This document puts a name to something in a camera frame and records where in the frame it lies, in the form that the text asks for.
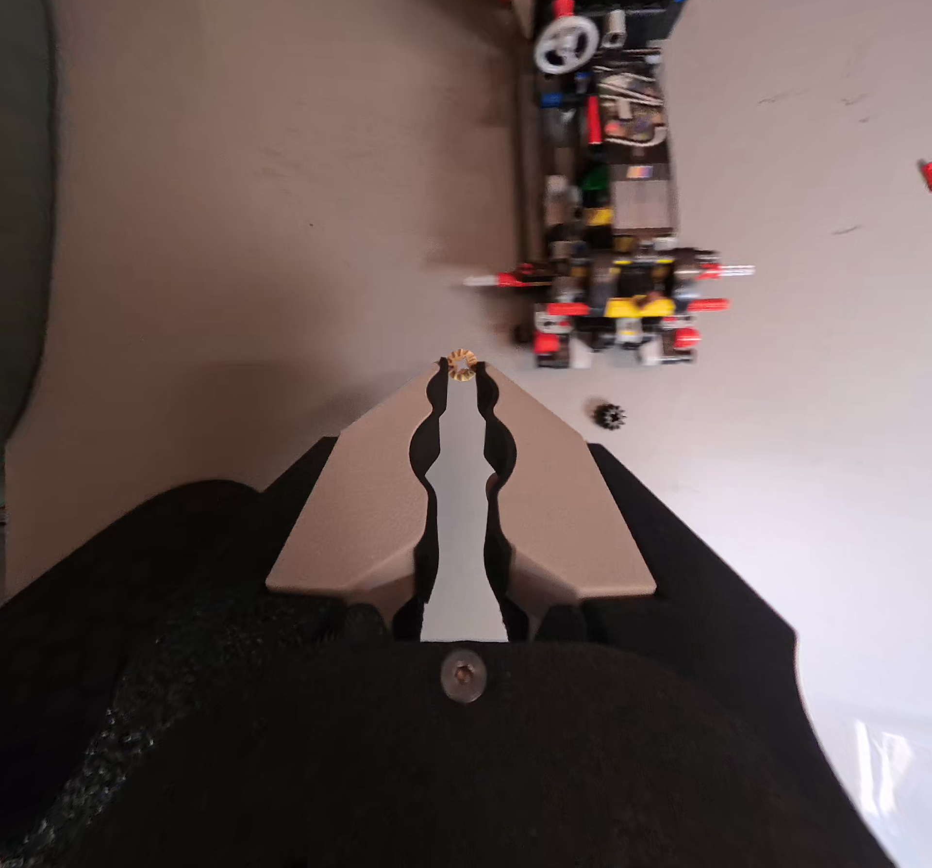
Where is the clear plastic bag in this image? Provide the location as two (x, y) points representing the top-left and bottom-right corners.
(852, 719), (918, 814)

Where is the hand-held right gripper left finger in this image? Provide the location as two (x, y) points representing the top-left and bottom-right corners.
(266, 359), (449, 639)

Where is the lego car chassis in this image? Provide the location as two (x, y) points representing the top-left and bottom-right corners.
(462, 0), (757, 370)

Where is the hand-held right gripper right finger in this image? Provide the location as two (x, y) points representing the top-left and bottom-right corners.
(473, 362), (658, 639)

